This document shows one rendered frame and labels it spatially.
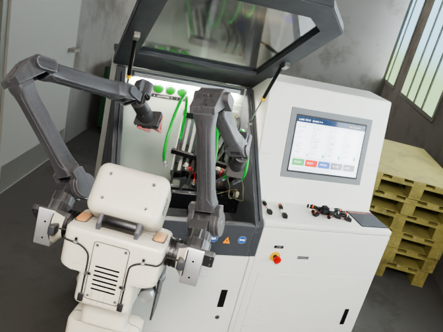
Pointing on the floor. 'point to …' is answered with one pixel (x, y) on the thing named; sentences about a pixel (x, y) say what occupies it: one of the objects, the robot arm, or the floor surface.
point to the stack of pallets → (409, 209)
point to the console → (279, 182)
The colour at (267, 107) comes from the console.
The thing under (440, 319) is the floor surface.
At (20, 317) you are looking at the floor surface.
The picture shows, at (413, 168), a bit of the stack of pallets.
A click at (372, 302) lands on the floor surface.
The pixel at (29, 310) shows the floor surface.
